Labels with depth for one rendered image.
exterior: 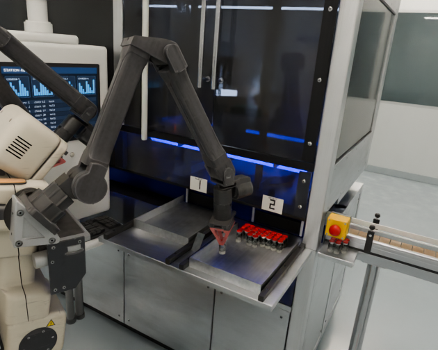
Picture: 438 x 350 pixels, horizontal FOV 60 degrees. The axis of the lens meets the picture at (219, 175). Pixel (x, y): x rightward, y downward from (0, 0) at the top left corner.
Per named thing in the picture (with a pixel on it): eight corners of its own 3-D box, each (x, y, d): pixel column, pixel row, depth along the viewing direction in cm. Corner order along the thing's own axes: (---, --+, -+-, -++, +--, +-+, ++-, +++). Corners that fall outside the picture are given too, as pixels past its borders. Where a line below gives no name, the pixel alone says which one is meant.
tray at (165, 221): (183, 201, 179) (183, 194, 178) (231, 216, 167) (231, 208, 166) (133, 226, 151) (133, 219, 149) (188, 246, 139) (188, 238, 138)
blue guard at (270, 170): (-6, 132, 230) (-9, 102, 224) (305, 218, 142) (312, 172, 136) (-6, 132, 229) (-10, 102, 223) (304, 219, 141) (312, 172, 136)
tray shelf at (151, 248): (174, 202, 182) (174, 198, 181) (317, 246, 150) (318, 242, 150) (97, 241, 142) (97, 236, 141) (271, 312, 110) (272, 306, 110)
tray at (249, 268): (236, 230, 155) (237, 222, 153) (297, 250, 143) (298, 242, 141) (188, 266, 126) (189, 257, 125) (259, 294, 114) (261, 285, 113)
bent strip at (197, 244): (197, 246, 140) (198, 231, 138) (204, 248, 138) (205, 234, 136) (174, 262, 128) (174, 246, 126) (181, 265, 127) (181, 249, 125)
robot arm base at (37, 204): (17, 194, 91) (28, 213, 82) (44, 172, 93) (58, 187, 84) (42, 217, 96) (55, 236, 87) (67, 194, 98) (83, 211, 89)
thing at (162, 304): (110, 222, 347) (108, 128, 319) (338, 307, 253) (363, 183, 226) (4, 272, 263) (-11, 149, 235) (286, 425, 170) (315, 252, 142)
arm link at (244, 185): (208, 163, 118) (223, 169, 111) (238, 156, 124) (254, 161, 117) (210, 199, 121) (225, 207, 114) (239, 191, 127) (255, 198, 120)
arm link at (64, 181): (49, 185, 92) (53, 190, 88) (81, 157, 95) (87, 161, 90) (74, 210, 97) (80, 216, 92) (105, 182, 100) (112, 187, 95)
